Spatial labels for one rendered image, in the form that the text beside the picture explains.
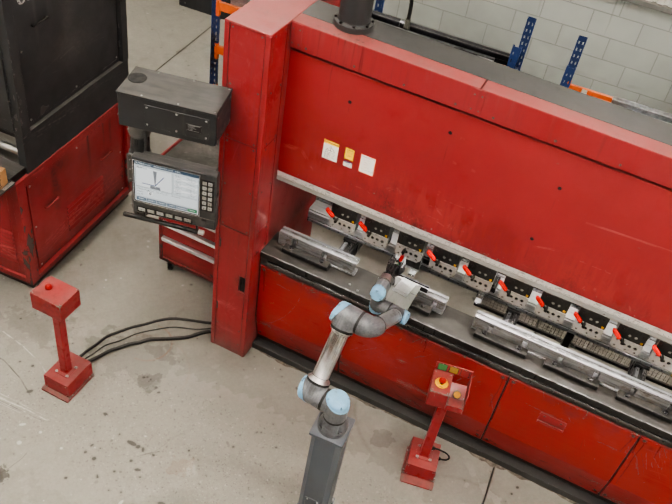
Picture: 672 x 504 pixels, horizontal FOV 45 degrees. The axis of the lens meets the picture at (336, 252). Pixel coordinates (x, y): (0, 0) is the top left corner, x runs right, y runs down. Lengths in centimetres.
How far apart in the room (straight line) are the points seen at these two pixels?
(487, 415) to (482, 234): 120
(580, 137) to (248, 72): 156
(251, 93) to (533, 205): 145
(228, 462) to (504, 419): 160
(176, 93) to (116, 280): 210
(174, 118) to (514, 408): 242
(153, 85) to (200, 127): 31
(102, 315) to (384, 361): 192
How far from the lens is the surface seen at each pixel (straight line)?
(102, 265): 585
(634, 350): 432
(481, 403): 474
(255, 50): 386
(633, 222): 386
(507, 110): 368
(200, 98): 394
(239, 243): 459
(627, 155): 366
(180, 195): 418
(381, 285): 408
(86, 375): 515
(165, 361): 525
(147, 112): 398
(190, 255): 550
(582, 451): 479
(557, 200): 387
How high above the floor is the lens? 409
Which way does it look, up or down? 43 degrees down
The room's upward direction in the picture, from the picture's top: 11 degrees clockwise
